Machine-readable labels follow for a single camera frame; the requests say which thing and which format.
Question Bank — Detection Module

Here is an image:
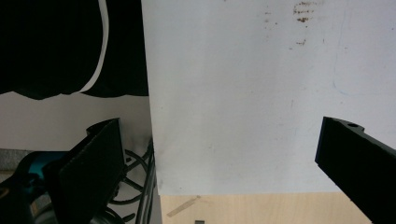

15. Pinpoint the black cable bundle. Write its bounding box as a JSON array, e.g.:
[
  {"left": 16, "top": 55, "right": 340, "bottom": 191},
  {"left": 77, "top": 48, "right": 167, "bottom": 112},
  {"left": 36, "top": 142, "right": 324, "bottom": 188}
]
[{"left": 106, "top": 138, "right": 158, "bottom": 224}]

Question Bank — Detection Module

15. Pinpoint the dark cloth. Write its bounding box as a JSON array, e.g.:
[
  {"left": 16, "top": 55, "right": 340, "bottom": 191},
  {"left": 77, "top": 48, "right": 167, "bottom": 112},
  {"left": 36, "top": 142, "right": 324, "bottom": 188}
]
[{"left": 0, "top": 0, "right": 149, "bottom": 101}]

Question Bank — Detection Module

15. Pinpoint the white table mat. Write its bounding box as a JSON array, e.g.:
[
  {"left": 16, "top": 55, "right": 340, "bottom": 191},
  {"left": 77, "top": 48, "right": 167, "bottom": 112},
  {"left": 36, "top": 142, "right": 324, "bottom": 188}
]
[{"left": 140, "top": 0, "right": 396, "bottom": 196}]

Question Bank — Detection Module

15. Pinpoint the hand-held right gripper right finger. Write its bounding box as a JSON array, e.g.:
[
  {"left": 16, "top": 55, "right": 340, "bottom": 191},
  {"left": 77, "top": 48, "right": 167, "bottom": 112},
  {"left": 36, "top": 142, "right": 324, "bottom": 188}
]
[{"left": 314, "top": 116, "right": 396, "bottom": 224}]

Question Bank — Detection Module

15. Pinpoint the strip of clear tape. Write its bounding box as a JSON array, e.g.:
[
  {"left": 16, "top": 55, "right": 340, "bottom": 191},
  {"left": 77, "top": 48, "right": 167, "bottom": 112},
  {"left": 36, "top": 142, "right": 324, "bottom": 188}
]
[{"left": 165, "top": 194, "right": 202, "bottom": 218}]

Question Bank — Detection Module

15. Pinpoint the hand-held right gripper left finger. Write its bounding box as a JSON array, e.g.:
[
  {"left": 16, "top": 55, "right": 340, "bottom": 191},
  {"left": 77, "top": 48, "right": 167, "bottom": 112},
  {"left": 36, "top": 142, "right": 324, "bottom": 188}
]
[{"left": 43, "top": 117, "right": 126, "bottom": 224}]

